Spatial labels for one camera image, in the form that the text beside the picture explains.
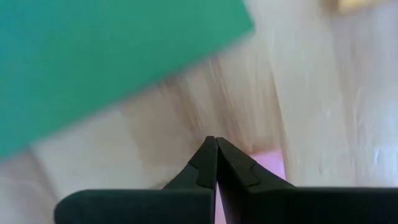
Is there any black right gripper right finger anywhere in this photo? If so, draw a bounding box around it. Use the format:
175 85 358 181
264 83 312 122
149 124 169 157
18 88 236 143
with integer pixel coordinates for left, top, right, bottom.
217 138 398 224

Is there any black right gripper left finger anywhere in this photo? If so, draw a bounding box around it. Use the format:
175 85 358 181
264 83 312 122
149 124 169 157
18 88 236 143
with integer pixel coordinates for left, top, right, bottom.
54 136 218 224

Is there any pink paper sheet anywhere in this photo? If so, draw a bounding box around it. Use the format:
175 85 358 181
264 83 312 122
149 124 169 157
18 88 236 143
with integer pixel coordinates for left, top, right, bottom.
214 149 287 224

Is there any green paper sheet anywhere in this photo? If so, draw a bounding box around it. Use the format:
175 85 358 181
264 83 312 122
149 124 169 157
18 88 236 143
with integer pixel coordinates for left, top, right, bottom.
0 0 256 159

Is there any yellow paper sheet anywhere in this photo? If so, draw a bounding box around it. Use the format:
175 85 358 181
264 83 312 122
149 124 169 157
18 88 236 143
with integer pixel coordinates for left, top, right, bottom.
323 0 386 15

